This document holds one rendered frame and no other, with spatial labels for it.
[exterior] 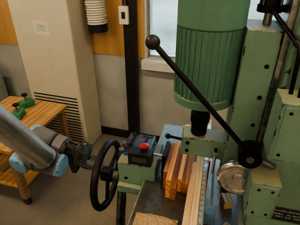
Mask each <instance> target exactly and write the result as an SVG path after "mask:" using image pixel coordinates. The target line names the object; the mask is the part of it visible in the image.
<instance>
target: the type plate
mask: <svg viewBox="0 0 300 225"><path fill-rule="evenodd" d="M271 219H273V220H278V221H284V222H288V223H293V224H298V225H300V210H295V209H290V208H283V207H278V206H275V209H274V212H273V215H272V217H271Z"/></svg>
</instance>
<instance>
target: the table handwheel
mask: <svg viewBox="0 0 300 225"><path fill-rule="evenodd" d="M112 145H113V146H114V148H115V153H114V155H113V158H112V160H111V162H110V165H109V166H103V167H102V168H101V166H102V163H103V160H104V158H105V155H106V153H107V151H108V150H109V148H110V147H111V146H112ZM120 147H121V145H120V143H119V141H118V140H116V139H114V138H111V139H109V140H107V141H106V142H105V143H104V144H103V145H102V147H101V149H100V151H99V153H98V155H97V157H96V160H95V163H94V166H93V169H92V175H91V181H90V201H91V204H92V207H93V208H94V209H95V210H96V211H98V212H101V211H103V210H105V209H106V208H107V207H108V206H109V205H110V203H111V201H112V200H113V197H114V195H115V193H116V190H117V180H118V179H117V178H118V165H117V162H118V156H119V148H120ZM115 160H116V167H115V168H114V167H113V165H114V163H115ZM99 177H100V179H101V180H102V181H105V200H104V201H103V203H101V204H100V203H99V200H98V181H99ZM110 182H112V185H111V188H110V189H109V186H110Z"/></svg>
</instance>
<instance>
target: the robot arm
mask: <svg viewBox="0 0 300 225"><path fill-rule="evenodd" d="M0 142H1V143H3V144H4V145H6V146H7V147H8V148H10V149H11V150H13V151H14V153H13V154H12V156H11V157H10V158H9V163H10V165H11V166H12V167H13V168H14V169H15V170H17V171H18V172H20V173H23V174H25V173H27V172H28V170H32V171H37V172H40V173H44V174H48V175H52V176H54V177H55V176H56V177H60V176H62V175H63V174H64V173H65V171H66V169H67V166H68V164H69V166H70V169H71V171H72V173H77V172H78V170H79V169H80V167H82V168H83V169H87V170H92V169H93V166H94V163H95V160H96V157H97V155H94V154H93V153H91V152H92V150H93V144H90V143H88V142H86V141H84V140H83V141H82V142H79V143H76V142H74V141H72V138H70V137H69V138H68V137H66V136H64V135H62V134H59V133H57V132H55V131H52V130H50V129H48V128H46V127H45V126H42V125H38V124H36V125H33V126H32V127H30V128H28V127H27V126H26V125H24V124H23V123H22V122H21V121H20V120H19V119H18V118H16V117H15V116H14V115H13V114H12V113H11V112H9V111H8V110H7V109H6V108H5V107H4V106H3V105H2V104H1V103H0Z"/></svg>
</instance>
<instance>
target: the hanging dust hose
mask: <svg viewBox="0 0 300 225"><path fill-rule="evenodd" d="M85 5H86V6H85V8H86V13H87V14H86V15H87V20H88V21H87V22H88V31H89V32H90V33H104V32H107V31H108V22H107V19H106V18H107V17H106V16H107V15H106V10H105V9H106V8H105V6H106V5H105V0H85Z"/></svg>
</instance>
